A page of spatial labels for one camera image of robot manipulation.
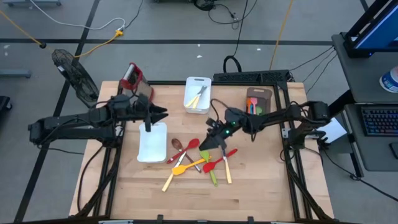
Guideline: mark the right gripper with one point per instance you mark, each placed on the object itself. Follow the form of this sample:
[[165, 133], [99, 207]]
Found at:
[[230, 123]]

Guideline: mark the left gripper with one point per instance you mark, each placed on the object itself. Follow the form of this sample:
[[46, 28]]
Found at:
[[127, 110]]

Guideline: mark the red silicone spoon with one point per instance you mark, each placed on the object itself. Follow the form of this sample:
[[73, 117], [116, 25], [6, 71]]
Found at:
[[193, 143]]

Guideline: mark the red silicone spatula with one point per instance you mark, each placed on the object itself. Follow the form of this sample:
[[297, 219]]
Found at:
[[208, 168]]

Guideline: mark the large white plastic bin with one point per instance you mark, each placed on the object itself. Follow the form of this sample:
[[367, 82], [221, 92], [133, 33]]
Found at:
[[154, 146]]

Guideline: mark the long green silicone spoon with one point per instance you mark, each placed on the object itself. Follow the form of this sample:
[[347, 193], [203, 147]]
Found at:
[[213, 177]]

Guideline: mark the brown wooden spoon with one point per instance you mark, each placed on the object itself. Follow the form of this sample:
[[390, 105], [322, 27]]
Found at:
[[176, 143]]

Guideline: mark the yellow silicone spatula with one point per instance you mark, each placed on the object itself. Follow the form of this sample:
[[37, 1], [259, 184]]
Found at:
[[178, 170]]

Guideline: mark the small white plastic bin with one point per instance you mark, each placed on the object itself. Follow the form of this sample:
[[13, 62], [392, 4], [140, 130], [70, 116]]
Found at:
[[194, 82]]

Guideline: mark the blue silicone spatula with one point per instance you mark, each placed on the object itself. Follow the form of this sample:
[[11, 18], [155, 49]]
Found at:
[[251, 110]]

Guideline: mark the orange silicone spatula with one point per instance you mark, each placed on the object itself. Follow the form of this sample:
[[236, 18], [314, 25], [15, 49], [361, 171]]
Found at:
[[249, 104]]

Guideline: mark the small green silicone spatula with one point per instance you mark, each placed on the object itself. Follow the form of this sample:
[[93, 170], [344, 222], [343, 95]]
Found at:
[[259, 110]]

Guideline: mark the pink silicone spatula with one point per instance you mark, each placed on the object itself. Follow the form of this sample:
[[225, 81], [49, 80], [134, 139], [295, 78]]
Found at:
[[253, 102]]

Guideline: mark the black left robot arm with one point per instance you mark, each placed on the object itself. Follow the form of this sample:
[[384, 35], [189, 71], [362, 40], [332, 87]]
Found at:
[[71, 123]]

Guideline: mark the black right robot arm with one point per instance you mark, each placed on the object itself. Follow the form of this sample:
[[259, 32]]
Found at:
[[280, 115]]

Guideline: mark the red and steel container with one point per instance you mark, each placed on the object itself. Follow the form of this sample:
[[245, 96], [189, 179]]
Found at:
[[132, 76]]

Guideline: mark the grey translucent plastic bin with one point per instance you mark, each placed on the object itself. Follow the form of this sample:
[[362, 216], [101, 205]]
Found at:
[[259, 92]]

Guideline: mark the black perforated power strip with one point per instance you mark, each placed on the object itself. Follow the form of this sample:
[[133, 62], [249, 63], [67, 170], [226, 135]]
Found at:
[[248, 76]]

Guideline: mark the black floor fan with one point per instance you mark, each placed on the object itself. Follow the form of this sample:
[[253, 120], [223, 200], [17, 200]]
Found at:
[[74, 74]]

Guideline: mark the grey furniture foot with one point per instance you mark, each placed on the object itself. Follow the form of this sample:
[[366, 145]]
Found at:
[[15, 73], [31, 3]]

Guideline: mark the black chair caster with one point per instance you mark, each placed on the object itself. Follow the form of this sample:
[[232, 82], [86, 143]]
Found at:
[[3, 104]]

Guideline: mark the grey computer desk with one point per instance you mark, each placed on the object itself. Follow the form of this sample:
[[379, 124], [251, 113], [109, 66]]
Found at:
[[357, 77]]

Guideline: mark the black backlit keyboard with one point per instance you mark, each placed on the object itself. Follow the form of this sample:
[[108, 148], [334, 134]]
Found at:
[[379, 121]]

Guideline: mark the white and blue tub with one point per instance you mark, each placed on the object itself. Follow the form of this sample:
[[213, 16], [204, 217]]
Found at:
[[390, 81]]

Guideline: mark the black computer monitor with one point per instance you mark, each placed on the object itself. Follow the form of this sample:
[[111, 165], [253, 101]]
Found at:
[[379, 31]]

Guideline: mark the black table edge bracket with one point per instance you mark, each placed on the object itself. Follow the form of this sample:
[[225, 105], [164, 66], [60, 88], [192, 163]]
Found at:
[[160, 219], [250, 220]]

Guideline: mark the black aluminium table frame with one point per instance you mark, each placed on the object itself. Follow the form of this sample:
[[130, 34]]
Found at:
[[281, 85]]

